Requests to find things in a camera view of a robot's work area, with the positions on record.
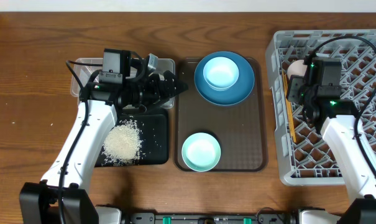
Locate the grey dishwasher rack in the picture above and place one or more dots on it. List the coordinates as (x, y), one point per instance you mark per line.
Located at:
(310, 161)

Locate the clear plastic bin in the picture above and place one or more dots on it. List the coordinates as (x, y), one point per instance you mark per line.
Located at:
(84, 72)

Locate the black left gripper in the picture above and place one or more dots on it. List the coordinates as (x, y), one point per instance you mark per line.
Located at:
(154, 99)

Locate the dark blue plate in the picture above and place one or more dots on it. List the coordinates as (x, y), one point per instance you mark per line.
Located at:
(236, 93)

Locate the light blue small bowl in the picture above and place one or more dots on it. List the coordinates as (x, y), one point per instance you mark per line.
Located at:
(220, 73)

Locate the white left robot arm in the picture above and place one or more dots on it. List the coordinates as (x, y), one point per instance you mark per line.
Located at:
(62, 194)

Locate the mint green bowl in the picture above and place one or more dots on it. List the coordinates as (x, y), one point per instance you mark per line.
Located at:
(201, 152)

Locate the brown serving tray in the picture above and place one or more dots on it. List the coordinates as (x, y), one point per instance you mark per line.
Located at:
(240, 129)

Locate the pile of white rice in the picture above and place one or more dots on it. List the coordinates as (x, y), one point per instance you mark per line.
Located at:
(123, 144)

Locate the yellow snack wrapper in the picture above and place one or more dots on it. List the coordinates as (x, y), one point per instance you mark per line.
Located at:
(152, 62)

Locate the black plastic tray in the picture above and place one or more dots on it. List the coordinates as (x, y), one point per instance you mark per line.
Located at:
(154, 133)

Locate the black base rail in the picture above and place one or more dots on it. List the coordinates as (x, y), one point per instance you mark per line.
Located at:
(206, 218)

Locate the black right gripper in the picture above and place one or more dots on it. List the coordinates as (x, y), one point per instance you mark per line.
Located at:
(296, 84)

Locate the pink plastic cup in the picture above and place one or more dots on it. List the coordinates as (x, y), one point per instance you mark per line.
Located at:
(296, 68)

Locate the wooden chopstick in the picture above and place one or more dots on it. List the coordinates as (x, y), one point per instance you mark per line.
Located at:
(289, 109)

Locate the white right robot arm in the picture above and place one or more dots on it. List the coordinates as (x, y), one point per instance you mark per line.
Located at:
(338, 122)

